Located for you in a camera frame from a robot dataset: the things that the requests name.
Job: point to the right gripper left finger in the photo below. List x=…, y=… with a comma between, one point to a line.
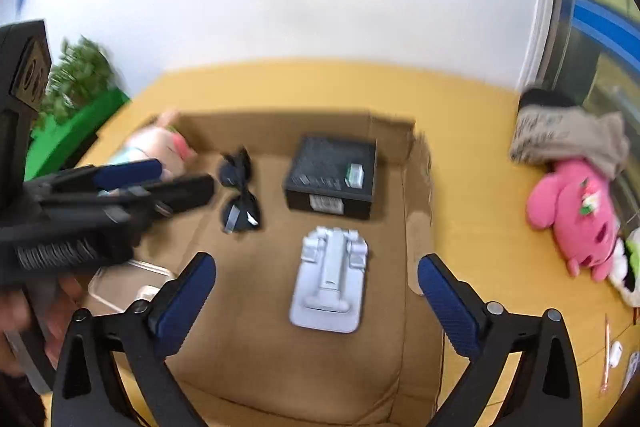
x=88, y=389

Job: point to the orange pen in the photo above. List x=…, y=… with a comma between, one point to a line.
x=607, y=355

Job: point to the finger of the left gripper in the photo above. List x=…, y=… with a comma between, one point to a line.
x=165, y=199
x=110, y=174

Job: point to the white phone stand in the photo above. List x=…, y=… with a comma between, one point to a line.
x=329, y=286

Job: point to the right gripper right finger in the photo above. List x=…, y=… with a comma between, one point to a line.
x=544, y=390

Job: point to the white green plush toy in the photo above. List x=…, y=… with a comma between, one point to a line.
x=624, y=275

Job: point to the green potted plant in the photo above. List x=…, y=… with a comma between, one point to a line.
x=82, y=74

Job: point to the black Ugreen product box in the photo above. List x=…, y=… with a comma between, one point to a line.
x=333, y=176

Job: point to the pink pig plush toy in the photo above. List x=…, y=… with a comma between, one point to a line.
x=162, y=141

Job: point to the white clear phone case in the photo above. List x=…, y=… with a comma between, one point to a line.
x=113, y=289

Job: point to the black sunglasses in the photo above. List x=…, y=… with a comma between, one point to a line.
x=242, y=212

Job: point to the grey knitted cloth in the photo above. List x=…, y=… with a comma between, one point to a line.
x=550, y=127

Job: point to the black camera module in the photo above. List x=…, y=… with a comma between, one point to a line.
x=25, y=67

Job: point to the green planter box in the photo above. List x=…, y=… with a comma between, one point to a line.
x=59, y=146

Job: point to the person's left hand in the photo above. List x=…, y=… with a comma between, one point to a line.
x=15, y=317

